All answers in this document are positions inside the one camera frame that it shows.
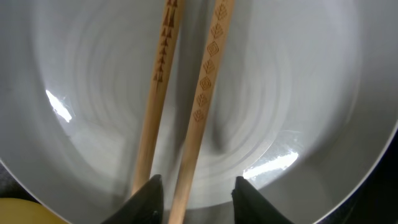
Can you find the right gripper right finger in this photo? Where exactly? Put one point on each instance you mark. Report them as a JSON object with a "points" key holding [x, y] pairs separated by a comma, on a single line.
{"points": [[250, 207]]}

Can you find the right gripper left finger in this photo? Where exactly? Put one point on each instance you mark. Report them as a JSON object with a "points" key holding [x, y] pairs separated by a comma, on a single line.
{"points": [[146, 206]]}

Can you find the wooden chopstick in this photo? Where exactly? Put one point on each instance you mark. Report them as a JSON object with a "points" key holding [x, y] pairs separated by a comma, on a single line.
{"points": [[170, 23], [215, 44]]}

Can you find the grey plate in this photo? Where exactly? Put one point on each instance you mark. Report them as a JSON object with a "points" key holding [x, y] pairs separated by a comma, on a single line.
{"points": [[304, 106]]}

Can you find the yellow bowl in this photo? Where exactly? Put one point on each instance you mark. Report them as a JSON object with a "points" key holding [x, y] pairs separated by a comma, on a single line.
{"points": [[15, 210]]}

